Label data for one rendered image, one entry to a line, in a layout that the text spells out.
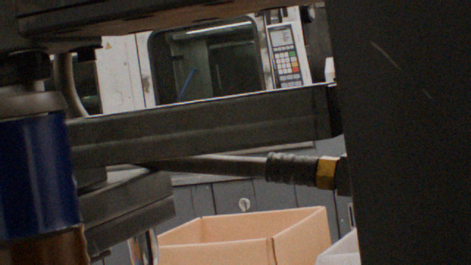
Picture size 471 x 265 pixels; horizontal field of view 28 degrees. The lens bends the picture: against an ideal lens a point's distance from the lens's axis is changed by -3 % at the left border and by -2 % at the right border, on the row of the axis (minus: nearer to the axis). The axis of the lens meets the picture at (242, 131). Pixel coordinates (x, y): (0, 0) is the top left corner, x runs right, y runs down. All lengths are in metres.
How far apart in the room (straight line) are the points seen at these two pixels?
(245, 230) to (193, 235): 0.19
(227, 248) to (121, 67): 2.90
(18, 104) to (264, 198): 5.06
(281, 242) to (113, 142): 2.40
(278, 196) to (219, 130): 4.81
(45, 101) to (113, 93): 5.40
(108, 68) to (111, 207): 5.13
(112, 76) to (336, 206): 1.53
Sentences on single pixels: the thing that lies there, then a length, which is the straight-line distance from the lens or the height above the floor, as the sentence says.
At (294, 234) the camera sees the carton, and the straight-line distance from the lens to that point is 3.00.
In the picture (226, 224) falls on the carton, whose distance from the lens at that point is 3.47.
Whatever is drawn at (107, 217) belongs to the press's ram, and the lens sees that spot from 0.57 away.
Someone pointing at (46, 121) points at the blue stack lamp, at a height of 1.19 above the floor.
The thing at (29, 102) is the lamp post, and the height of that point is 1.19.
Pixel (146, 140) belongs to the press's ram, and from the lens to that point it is 0.50.
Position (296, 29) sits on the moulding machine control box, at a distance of 5.05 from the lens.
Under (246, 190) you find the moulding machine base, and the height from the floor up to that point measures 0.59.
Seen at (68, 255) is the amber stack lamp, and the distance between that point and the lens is 0.28.
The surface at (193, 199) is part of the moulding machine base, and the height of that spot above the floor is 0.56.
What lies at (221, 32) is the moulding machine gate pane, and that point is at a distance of 5.33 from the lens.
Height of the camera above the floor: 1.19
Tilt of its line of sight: 3 degrees down
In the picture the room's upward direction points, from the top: 8 degrees counter-clockwise
